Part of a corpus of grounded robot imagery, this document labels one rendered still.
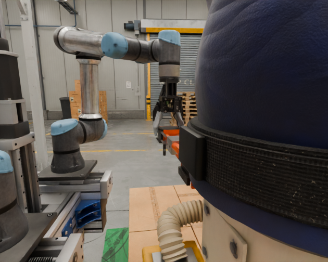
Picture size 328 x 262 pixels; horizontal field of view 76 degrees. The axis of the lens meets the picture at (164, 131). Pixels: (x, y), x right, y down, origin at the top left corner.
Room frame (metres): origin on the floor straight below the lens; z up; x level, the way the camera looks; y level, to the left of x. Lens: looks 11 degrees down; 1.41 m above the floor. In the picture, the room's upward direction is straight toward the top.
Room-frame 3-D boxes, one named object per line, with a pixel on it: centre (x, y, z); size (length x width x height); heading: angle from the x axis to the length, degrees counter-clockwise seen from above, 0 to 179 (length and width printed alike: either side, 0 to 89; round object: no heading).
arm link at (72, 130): (0.98, 0.46, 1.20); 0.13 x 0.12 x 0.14; 142
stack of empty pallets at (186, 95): (8.26, -0.81, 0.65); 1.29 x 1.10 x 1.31; 3
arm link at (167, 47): (0.77, -0.02, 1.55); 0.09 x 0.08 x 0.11; 52
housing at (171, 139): (0.65, -0.05, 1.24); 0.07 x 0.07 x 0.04; 11
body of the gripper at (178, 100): (0.76, -0.02, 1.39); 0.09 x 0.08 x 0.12; 10
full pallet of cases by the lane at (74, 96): (7.94, 2.77, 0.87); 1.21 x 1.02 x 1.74; 3
